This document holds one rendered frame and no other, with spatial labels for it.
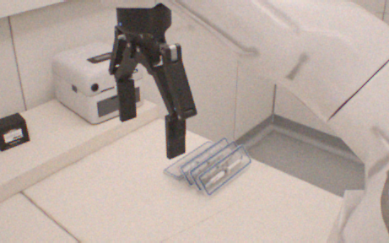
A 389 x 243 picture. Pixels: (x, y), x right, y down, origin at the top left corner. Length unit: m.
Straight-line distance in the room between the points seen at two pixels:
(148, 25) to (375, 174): 0.33
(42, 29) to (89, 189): 0.56
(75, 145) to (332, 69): 0.88
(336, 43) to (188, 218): 0.66
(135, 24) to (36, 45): 0.84
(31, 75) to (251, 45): 1.09
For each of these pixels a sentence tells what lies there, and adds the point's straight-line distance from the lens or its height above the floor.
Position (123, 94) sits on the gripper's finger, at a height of 1.10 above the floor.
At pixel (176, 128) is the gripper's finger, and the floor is 1.10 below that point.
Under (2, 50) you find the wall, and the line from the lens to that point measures 1.31.
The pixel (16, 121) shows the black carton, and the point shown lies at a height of 0.86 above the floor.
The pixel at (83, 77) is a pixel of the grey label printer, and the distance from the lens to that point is 1.17.
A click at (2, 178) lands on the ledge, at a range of 1.08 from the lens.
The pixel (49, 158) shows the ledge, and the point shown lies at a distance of 1.11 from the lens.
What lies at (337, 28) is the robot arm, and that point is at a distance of 0.36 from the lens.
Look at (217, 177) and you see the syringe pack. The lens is 1.01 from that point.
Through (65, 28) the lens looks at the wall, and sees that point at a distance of 1.41.
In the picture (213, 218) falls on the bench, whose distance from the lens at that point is 0.95.
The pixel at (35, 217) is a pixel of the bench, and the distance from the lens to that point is 1.01.
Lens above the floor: 1.39
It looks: 30 degrees down
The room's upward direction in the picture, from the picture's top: straight up
